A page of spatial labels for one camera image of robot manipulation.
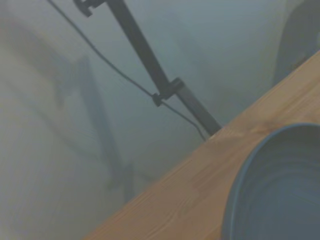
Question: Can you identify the dark green round plate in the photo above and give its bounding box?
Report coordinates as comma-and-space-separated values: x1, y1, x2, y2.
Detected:
220, 122, 320, 240

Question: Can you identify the black jointed camera stand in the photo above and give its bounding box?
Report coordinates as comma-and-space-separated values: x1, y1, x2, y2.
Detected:
72, 0, 222, 137

